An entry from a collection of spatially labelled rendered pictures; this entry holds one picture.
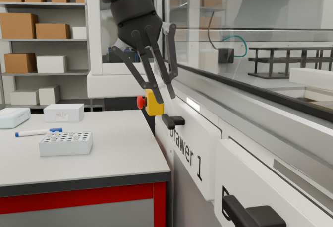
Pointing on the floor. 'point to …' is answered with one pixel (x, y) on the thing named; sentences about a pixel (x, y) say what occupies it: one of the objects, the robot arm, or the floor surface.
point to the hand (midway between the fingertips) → (166, 100)
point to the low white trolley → (84, 175)
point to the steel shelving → (48, 40)
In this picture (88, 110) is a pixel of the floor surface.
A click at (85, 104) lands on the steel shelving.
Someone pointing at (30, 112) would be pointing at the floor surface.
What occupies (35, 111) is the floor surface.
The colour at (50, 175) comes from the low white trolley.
